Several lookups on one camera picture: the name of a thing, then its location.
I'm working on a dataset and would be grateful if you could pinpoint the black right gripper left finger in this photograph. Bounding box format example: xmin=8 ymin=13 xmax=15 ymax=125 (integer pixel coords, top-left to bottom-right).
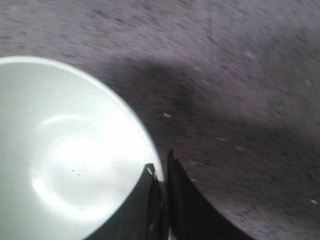
xmin=87 ymin=163 xmax=169 ymax=240

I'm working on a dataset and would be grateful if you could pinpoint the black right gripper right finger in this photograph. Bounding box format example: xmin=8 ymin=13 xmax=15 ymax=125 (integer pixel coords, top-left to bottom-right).
xmin=167 ymin=149 xmax=252 ymax=240

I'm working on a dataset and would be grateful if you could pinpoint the green bowl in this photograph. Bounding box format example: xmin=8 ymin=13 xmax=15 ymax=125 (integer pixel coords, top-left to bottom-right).
xmin=0 ymin=56 xmax=169 ymax=240

